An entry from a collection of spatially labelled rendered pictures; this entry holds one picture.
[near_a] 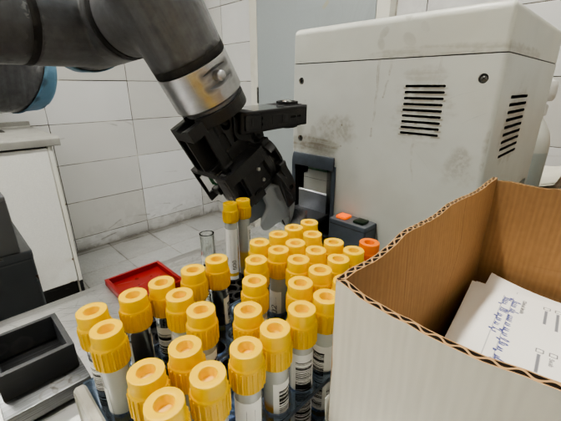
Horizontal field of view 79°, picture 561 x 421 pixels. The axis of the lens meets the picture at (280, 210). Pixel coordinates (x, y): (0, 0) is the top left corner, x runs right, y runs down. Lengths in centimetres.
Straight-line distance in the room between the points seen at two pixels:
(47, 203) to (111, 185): 81
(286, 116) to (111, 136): 232
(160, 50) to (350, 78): 24
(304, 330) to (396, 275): 6
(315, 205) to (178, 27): 32
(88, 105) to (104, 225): 84
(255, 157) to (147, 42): 15
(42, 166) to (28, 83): 131
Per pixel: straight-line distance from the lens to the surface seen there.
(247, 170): 38
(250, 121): 39
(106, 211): 277
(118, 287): 45
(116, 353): 19
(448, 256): 28
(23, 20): 38
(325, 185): 52
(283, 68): 231
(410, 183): 44
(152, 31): 34
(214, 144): 37
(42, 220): 202
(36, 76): 68
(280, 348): 17
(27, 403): 33
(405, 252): 20
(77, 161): 264
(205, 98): 35
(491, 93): 41
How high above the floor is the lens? 110
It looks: 20 degrees down
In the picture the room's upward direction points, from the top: straight up
